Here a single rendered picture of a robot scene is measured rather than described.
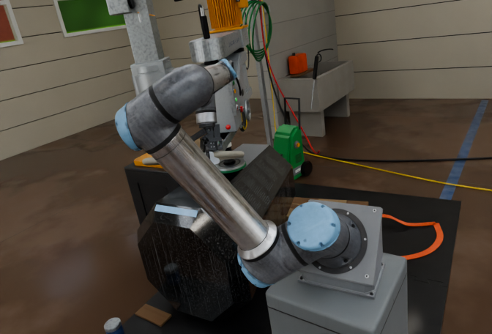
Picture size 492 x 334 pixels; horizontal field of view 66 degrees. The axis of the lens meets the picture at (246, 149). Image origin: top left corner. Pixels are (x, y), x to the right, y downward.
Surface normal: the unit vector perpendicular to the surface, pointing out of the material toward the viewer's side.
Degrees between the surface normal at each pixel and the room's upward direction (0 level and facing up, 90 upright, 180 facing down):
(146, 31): 90
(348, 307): 0
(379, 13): 90
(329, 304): 0
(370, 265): 47
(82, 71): 90
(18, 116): 90
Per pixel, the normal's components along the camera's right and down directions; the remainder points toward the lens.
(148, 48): -0.02, 0.34
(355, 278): -0.46, -0.37
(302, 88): -0.57, 0.36
